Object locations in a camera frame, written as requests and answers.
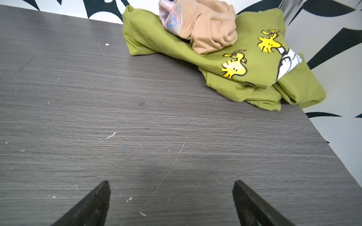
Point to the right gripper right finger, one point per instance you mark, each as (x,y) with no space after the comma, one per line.
(253,210)

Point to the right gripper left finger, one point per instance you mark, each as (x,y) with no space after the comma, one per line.
(91,210)

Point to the beige cloth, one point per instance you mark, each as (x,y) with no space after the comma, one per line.
(208,25)

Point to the green printed t-shirt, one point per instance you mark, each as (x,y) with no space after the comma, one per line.
(259,68)

